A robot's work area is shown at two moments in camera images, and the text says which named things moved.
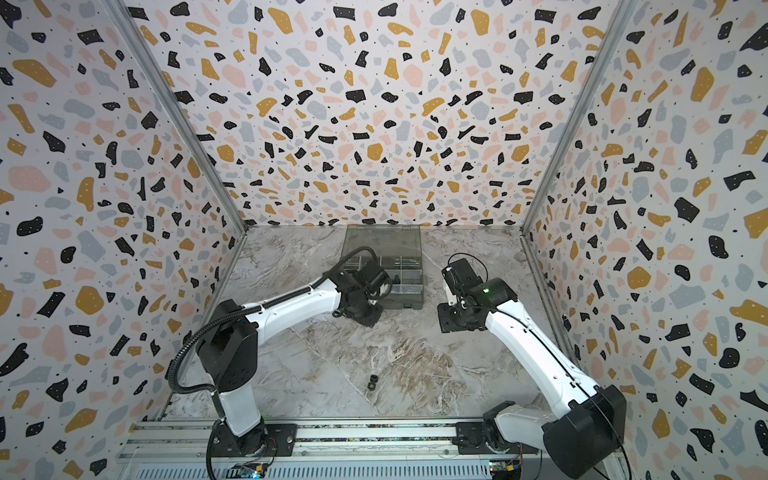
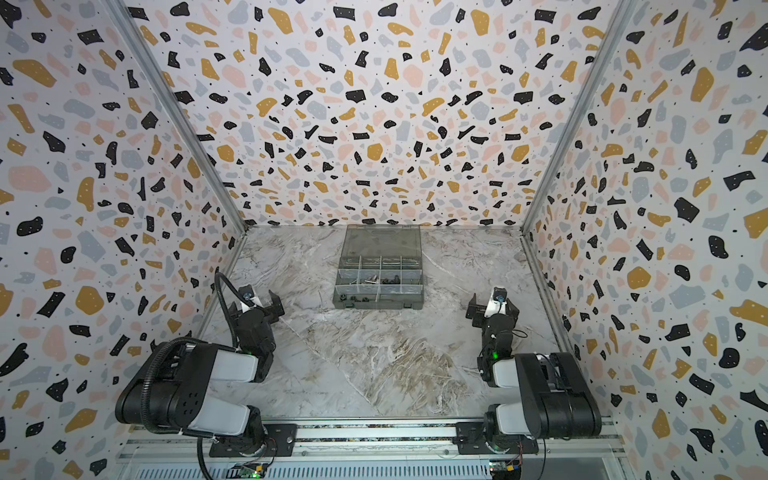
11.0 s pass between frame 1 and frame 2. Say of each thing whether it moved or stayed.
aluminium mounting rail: stayed
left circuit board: stayed
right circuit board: stayed
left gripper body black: moved
